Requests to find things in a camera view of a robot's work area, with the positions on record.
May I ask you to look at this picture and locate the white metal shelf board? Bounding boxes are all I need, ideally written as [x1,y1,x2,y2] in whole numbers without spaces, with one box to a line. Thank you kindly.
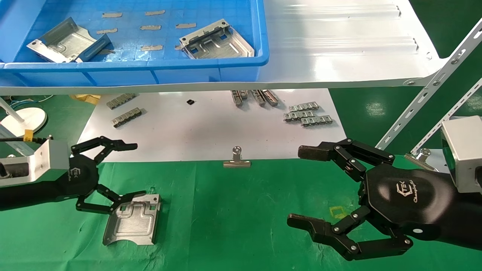
[0,0,449,96]

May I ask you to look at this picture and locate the yellow protective garment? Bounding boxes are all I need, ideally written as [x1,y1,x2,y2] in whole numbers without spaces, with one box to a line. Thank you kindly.
[69,94,102,105]

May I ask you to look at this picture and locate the blue plastic bin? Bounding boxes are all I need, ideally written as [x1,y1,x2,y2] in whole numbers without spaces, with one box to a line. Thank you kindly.
[0,0,270,88]

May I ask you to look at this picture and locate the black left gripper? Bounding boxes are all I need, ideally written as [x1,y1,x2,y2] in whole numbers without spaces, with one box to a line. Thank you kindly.
[59,136,146,215]

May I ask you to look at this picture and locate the white round-base stand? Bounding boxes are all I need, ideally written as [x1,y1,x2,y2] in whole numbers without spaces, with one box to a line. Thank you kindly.
[0,97,48,139]

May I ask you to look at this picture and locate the silver binder clip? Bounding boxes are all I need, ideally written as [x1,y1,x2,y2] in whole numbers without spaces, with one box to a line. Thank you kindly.
[223,146,252,169]
[404,148,438,172]

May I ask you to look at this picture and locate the sheet metal bracket part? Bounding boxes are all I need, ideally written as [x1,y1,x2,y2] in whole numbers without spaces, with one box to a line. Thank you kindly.
[178,19,255,59]
[102,193,163,246]
[26,17,112,63]

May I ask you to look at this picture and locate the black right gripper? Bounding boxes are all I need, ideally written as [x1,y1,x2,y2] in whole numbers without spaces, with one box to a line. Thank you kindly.
[287,138,456,261]

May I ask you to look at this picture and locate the blue floor cables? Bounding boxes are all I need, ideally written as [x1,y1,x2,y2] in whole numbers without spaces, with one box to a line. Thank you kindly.
[9,94,53,108]

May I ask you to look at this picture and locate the green table cloth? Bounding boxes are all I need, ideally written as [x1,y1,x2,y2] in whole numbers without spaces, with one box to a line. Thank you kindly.
[0,158,482,271]

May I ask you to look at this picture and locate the black cable with yellow tag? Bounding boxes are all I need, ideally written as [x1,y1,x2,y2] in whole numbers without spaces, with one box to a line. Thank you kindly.
[0,129,53,143]

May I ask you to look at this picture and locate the perforated grey shelf post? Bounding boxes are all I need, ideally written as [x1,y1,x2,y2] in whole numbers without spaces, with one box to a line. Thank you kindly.
[375,28,482,151]
[0,124,36,156]
[410,77,482,153]

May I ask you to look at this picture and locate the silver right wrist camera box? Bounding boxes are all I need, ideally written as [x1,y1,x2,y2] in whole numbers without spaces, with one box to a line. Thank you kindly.
[440,116,482,193]

